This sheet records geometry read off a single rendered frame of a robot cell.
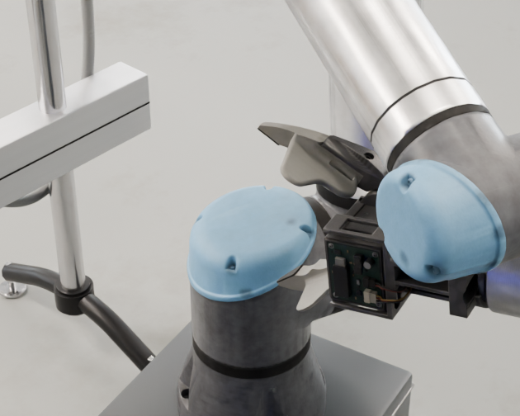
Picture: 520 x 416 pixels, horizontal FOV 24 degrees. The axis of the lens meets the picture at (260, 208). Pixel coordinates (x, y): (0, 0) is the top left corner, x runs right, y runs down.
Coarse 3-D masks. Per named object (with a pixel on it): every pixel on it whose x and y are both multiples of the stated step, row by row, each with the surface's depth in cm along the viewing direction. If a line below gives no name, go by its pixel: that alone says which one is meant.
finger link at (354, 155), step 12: (324, 144) 92; (336, 144) 92; (348, 144) 92; (336, 156) 92; (348, 156) 92; (360, 156) 91; (372, 156) 92; (360, 168) 92; (372, 168) 91; (384, 168) 91; (372, 180) 91
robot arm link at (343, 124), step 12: (420, 0) 104; (336, 96) 109; (336, 108) 109; (348, 108) 108; (336, 120) 110; (348, 120) 108; (336, 132) 110; (348, 132) 109; (360, 132) 108; (360, 144) 109; (324, 192) 113; (360, 192) 110; (324, 204) 113; (336, 204) 112; (348, 204) 111
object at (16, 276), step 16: (16, 272) 252; (32, 272) 248; (48, 272) 246; (0, 288) 260; (16, 288) 260; (48, 288) 245; (64, 304) 239; (80, 304) 239; (96, 304) 237; (96, 320) 237; (112, 320) 235; (112, 336) 235; (128, 336) 234; (128, 352) 234; (144, 352) 233
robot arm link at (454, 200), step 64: (320, 0) 80; (384, 0) 78; (384, 64) 76; (448, 64) 76; (384, 128) 76; (448, 128) 73; (384, 192) 74; (448, 192) 70; (512, 192) 71; (448, 256) 70; (512, 256) 73
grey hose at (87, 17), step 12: (84, 0) 218; (84, 12) 220; (84, 24) 221; (84, 36) 223; (84, 48) 224; (84, 60) 225; (84, 72) 226; (36, 192) 228; (48, 192) 230; (12, 204) 223; (24, 204) 226
